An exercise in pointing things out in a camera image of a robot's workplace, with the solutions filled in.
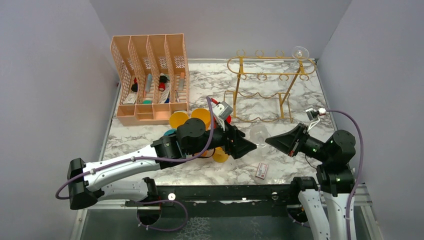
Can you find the red wine glass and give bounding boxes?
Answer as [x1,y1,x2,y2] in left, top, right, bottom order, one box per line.
[213,115,232,128]

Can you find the yellow wine glass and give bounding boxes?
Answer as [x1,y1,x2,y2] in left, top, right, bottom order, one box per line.
[212,147,229,163]
[190,108,211,130]
[169,111,189,129]

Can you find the red black marker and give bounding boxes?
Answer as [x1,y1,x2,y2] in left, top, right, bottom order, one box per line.
[158,75,168,92]

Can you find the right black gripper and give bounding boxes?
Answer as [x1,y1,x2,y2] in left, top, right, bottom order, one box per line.
[266,121,332,162]

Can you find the blue wine glass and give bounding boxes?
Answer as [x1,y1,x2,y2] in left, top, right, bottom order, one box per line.
[163,129,177,136]

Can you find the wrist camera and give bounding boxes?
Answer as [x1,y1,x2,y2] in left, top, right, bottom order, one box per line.
[212,101,233,132]
[305,107,328,132]

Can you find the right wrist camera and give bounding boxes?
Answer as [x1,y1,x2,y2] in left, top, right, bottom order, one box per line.
[305,107,328,132]

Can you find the small red white card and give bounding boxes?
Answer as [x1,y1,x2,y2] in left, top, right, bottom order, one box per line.
[255,162,268,180]

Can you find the peach plastic file organizer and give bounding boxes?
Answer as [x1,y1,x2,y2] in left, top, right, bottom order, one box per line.
[110,33,190,126]

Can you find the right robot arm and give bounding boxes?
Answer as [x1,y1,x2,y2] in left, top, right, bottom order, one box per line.
[265,123,357,240]

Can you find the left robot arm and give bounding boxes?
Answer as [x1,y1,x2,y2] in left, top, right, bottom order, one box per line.
[67,118,257,210]

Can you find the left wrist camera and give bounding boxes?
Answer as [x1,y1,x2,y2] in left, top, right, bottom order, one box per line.
[212,101,233,132]

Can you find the clear wine glass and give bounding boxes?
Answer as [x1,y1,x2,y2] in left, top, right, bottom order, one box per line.
[249,124,271,148]
[277,46,310,89]

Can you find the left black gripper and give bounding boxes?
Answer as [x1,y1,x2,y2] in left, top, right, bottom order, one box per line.
[185,117,257,160]

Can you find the gold wire glass rack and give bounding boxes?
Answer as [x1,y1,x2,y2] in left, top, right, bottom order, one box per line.
[224,49,317,123]

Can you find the orange wine glass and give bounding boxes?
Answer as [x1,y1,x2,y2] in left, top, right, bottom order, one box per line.
[192,150,211,159]

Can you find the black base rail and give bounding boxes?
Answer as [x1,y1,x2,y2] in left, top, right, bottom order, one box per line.
[109,184,369,220]

